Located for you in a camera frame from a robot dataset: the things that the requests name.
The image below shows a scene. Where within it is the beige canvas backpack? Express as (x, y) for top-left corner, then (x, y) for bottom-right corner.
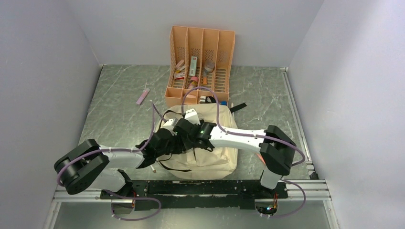
(155, 103), (238, 180)

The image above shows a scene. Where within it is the orange pencil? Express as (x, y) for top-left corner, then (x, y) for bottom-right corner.
(256, 153), (265, 164)

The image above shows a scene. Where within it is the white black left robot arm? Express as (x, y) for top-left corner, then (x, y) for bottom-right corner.
(54, 128), (185, 198)

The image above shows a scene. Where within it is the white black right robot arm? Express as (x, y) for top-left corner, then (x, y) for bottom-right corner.
(173, 119), (299, 198)

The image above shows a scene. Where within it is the pink eraser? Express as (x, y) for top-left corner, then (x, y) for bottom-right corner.
(136, 88), (150, 105)

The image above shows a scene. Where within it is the pink tape roll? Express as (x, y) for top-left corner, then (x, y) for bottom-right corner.
(188, 76), (199, 89)

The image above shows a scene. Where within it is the red white small box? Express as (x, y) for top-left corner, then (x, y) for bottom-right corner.
(174, 60), (185, 80)

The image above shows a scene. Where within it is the grey glue stick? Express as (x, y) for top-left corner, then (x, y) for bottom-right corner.
(202, 61), (215, 85)

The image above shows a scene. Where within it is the teal white box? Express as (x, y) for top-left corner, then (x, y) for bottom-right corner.
(189, 56), (198, 77)

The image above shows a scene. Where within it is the orange plastic desk organizer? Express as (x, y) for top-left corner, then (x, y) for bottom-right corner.
(165, 26), (235, 107)

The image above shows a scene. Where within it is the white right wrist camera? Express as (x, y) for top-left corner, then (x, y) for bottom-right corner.
(184, 108), (200, 125)

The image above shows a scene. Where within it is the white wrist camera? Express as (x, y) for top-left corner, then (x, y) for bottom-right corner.
(163, 118), (178, 129)
(184, 108), (200, 125)

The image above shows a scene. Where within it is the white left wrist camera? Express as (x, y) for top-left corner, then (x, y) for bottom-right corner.
(163, 118), (178, 129)

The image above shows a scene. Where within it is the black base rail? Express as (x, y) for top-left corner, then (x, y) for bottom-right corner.
(118, 179), (288, 210)

